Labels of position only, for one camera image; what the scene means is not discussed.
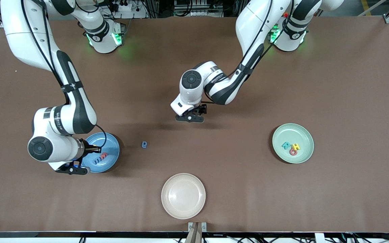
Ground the blue round plate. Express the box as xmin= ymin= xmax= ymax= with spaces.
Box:
xmin=80 ymin=132 xmax=120 ymax=173

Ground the beige round plate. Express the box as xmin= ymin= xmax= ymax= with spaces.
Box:
xmin=161 ymin=173 xmax=206 ymax=220

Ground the pale green round plate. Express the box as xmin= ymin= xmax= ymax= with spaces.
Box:
xmin=272 ymin=123 xmax=315 ymax=164

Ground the metal equipment rack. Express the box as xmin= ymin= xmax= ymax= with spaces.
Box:
xmin=174 ymin=0 xmax=225 ymax=18

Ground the white power strip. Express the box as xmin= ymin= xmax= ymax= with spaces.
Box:
xmin=108 ymin=0 xmax=148 ymax=19

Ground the brown wooden slat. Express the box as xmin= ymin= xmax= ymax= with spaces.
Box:
xmin=185 ymin=223 xmax=202 ymax=243

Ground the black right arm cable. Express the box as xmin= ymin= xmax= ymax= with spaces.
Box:
xmin=95 ymin=124 xmax=107 ymax=149

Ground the metal table edge bracket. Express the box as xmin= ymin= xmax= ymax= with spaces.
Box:
xmin=188 ymin=222 xmax=207 ymax=233

